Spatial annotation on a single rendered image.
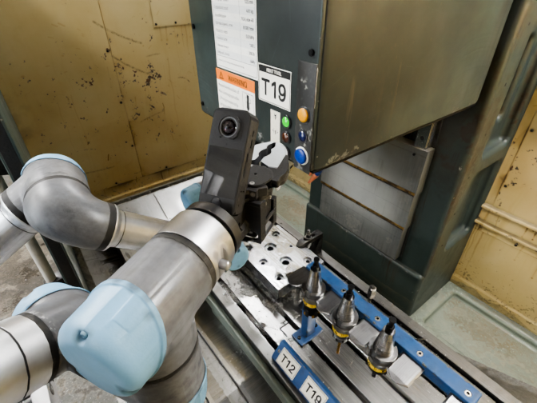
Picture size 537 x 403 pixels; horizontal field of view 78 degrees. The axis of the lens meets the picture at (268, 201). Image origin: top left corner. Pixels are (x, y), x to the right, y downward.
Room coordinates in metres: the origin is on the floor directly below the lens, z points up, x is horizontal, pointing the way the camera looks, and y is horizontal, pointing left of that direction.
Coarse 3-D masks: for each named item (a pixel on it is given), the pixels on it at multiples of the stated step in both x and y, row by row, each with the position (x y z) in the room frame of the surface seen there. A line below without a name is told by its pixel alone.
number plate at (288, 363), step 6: (282, 354) 0.57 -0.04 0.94; (288, 354) 0.56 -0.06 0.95; (276, 360) 0.56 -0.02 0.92; (282, 360) 0.56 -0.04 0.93; (288, 360) 0.55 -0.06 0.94; (294, 360) 0.54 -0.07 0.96; (282, 366) 0.54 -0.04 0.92; (288, 366) 0.53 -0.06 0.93; (294, 366) 0.53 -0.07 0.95; (300, 366) 0.52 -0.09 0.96; (288, 372) 0.52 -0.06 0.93; (294, 372) 0.52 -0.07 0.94
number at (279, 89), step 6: (270, 78) 0.65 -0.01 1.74; (270, 84) 0.65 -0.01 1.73; (276, 84) 0.63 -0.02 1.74; (282, 84) 0.62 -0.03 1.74; (270, 90) 0.65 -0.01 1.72; (276, 90) 0.63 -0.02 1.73; (282, 90) 0.62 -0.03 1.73; (270, 96) 0.65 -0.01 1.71; (276, 96) 0.63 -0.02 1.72; (282, 96) 0.62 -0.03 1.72; (282, 102) 0.62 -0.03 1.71
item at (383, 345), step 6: (384, 330) 0.41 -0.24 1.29; (378, 336) 0.42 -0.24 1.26; (384, 336) 0.41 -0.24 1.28; (390, 336) 0.40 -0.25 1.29; (378, 342) 0.41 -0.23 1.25; (384, 342) 0.40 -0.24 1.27; (390, 342) 0.40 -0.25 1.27; (378, 348) 0.40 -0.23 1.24; (384, 348) 0.40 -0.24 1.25; (390, 348) 0.40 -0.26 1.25; (378, 354) 0.40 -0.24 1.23; (384, 354) 0.39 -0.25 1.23; (390, 354) 0.40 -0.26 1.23
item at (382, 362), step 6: (372, 342) 0.43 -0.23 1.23; (372, 348) 0.42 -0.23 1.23; (396, 348) 0.41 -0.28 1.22; (372, 354) 0.41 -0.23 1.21; (396, 354) 0.40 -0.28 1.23; (378, 360) 0.39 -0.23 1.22; (384, 360) 0.39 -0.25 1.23; (390, 360) 0.39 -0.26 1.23; (378, 366) 0.39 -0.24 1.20; (384, 366) 0.38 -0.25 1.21
